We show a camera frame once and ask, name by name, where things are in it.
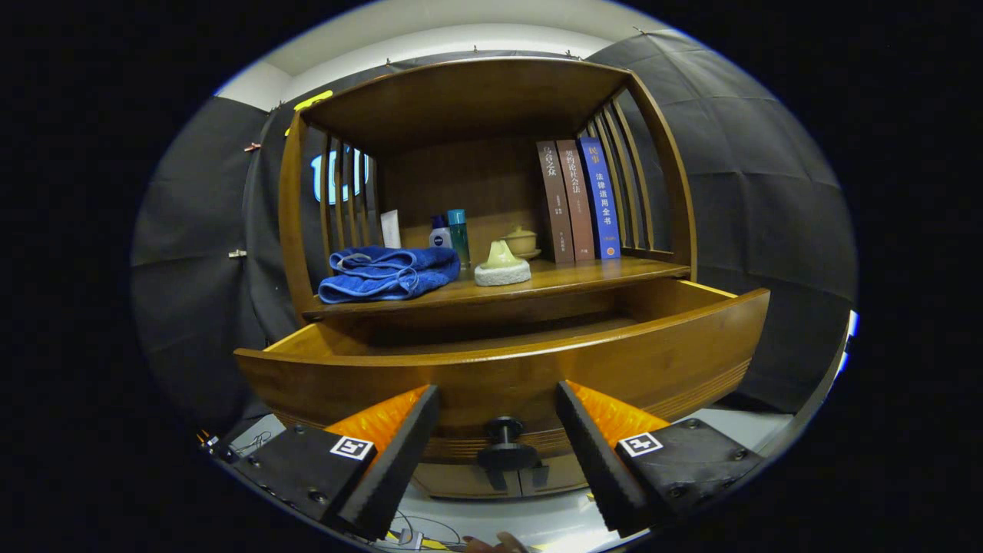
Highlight reddish brown book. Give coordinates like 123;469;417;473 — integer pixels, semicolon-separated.
556;139;596;262

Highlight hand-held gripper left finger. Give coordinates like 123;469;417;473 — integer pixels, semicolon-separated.
223;384;441;541

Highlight wooden drawer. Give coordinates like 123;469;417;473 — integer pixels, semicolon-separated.
233;278;771;473

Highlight wooden countertop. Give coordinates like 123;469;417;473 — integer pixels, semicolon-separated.
301;257;690;322

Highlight floor cables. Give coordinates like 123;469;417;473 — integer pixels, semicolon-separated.
376;507;465;552

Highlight blue towel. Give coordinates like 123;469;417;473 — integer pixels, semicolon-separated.
317;246;462;304

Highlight teal bottle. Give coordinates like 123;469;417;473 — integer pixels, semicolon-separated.
448;209;472;271

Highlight blue book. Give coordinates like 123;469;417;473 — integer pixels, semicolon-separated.
578;137;621;260

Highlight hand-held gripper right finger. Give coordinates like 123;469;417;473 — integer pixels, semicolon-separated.
554;379;767;538

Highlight wooden cabinet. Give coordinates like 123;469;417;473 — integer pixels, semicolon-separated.
276;56;698;500

